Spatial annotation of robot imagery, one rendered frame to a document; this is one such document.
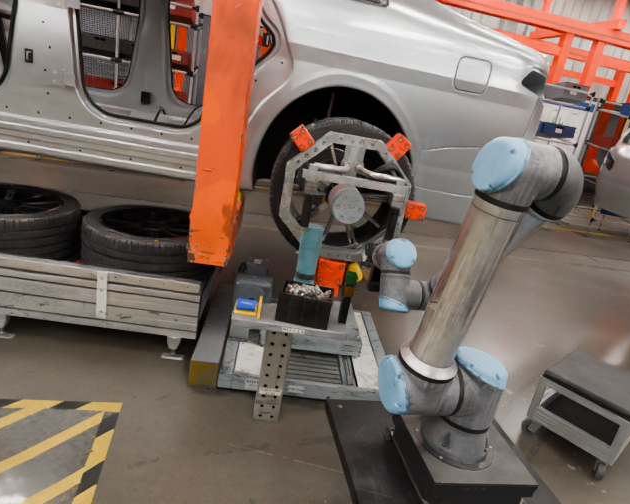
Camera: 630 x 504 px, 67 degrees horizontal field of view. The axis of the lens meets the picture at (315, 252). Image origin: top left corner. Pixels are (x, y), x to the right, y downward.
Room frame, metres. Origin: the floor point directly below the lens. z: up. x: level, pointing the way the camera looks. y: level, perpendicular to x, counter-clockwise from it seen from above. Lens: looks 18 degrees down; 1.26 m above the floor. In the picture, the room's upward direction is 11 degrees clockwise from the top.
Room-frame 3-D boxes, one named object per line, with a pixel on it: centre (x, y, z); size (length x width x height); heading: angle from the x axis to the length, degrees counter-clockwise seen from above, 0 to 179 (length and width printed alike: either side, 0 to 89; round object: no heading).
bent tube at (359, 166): (1.93, -0.19, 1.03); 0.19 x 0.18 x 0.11; 6
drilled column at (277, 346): (1.63, 0.08, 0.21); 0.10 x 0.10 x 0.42; 6
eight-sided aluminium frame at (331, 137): (2.04, -0.08, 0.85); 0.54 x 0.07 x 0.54; 96
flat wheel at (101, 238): (2.29, 0.83, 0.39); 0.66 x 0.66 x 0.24
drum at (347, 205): (1.97, -0.09, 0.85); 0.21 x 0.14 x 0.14; 6
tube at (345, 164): (1.91, 0.00, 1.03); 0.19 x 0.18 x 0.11; 6
